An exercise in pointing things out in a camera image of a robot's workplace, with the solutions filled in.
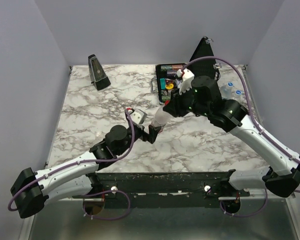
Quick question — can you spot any red label water bottle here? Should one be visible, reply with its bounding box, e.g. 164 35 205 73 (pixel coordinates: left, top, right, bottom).
150 105 173 133

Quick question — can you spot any Pocari Sweat clear bottle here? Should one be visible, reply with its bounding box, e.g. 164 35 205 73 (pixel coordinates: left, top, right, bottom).
220 82 234 99

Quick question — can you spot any clear unlabelled plastic bottle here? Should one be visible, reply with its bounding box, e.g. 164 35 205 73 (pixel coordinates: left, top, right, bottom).
231 90 242 101

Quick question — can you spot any white blue Pocari cap spare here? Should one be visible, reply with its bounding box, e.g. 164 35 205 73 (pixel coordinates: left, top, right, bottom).
235 90 242 96

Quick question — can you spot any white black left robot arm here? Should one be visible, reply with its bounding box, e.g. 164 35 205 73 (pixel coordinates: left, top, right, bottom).
8 123 163 219

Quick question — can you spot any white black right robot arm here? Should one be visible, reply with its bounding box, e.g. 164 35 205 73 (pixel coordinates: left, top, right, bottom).
163 76 300 198

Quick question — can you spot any black poker chip case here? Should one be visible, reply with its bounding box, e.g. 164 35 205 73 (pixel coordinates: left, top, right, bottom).
150 36 221 106

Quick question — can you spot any black metronome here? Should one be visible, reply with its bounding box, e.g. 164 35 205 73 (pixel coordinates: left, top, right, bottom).
88 54 111 91

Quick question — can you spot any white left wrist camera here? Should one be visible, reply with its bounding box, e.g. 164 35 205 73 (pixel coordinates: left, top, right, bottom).
128 108 148 125

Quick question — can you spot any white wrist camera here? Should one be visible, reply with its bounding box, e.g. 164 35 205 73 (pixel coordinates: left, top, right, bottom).
175 68 195 95
128 108 148 125

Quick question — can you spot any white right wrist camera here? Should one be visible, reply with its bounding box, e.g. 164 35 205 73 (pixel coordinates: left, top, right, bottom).
175 68 195 95

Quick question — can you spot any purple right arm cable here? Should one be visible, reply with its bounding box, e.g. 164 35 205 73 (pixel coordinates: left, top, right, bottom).
181 56 300 218

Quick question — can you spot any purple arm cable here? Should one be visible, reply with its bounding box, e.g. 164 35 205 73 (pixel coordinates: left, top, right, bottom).
7 107 136 221
181 56 300 218

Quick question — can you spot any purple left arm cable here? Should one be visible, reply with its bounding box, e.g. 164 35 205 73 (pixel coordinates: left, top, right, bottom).
7 107 136 221

